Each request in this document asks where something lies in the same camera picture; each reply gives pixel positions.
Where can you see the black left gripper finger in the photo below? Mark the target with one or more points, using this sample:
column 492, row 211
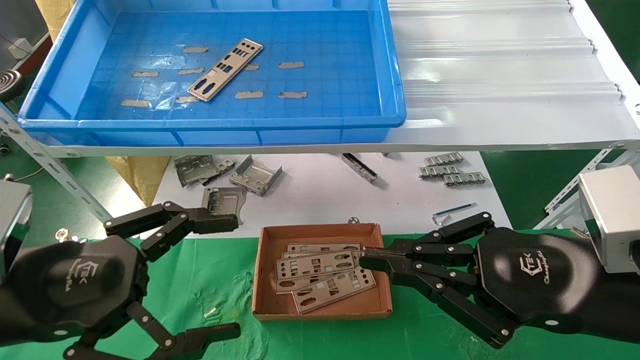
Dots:
column 215, row 224

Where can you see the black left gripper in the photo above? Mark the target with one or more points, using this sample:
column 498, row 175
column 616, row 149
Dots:
column 75, row 285

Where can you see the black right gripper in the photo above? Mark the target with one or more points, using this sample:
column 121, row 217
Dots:
column 535, row 275

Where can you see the metal io shield plate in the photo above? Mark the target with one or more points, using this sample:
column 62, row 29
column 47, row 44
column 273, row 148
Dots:
column 320, row 247
column 345, row 292
column 302, row 286
column 220, row 76
column 305, row 270

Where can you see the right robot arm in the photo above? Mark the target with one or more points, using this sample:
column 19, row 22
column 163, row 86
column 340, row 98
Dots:
column 625, row 305

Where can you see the brown cardboard box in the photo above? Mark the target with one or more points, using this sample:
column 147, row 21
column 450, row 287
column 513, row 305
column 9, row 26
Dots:
column 320, row 233

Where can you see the blue plastic tray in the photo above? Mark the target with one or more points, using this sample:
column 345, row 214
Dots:
column 330, row 75

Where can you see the small white tape bits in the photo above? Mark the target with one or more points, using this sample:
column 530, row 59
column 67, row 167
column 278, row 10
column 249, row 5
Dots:
column 211, row 312

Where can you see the flat stamped metal plate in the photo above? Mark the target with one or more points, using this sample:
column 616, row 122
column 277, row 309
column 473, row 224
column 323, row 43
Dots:
column 225, row 197

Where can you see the yellow tape outline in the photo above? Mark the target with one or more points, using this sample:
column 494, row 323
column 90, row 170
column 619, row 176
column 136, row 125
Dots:
column 229, row 315

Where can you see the green cloth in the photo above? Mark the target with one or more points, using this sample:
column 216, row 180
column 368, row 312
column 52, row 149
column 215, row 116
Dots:
column 200, row 270

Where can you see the small toothed metal piece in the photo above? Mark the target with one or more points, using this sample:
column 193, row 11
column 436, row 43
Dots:
column 225, row 165

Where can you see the yellow woven sack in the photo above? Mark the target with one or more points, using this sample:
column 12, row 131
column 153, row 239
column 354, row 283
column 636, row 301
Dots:
column 142, row 175
column 52, row 15

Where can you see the white paper board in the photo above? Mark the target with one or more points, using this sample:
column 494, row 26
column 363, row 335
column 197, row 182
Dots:
column 310, row 197

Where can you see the toothed metal strip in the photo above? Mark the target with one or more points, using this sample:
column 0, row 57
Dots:
column 440, row 171
column 465, row 179
column 444, row 159

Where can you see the long narrow metal strip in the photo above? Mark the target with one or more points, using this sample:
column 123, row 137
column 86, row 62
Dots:
column 359, row 168

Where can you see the beige tape piece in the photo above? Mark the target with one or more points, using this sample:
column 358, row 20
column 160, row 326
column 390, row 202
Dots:
column 182, row 99
column 292, row 94
column 252, row 66
column 290, row 65
column 249, row 94
column 135, row 103

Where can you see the clear tape patch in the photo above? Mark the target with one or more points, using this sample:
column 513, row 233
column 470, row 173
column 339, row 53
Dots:
column 162, row 62
column 160, row 95

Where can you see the silver binder clip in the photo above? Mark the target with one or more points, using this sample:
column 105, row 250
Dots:
column 62, row 234

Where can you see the perforated metal shelf leg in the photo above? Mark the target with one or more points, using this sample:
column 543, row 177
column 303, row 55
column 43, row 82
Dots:
column 570, row 187
column 52, row 167

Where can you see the black spiral disc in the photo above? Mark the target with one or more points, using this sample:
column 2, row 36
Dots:
column 9, row 84

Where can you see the bent metal bracket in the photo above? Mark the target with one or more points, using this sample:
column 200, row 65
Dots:
column 192, row 170

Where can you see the open metal tray bracket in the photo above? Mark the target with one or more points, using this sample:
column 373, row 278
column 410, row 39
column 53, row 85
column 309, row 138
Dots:
column 255, row 177

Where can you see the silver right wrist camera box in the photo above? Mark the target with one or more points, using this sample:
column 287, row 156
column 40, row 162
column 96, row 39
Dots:
column 615, row 215

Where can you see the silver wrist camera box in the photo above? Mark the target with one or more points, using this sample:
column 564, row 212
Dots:
column 615, row 215
column 12, row 220

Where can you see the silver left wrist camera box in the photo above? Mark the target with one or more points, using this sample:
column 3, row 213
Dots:
column 12, row 220

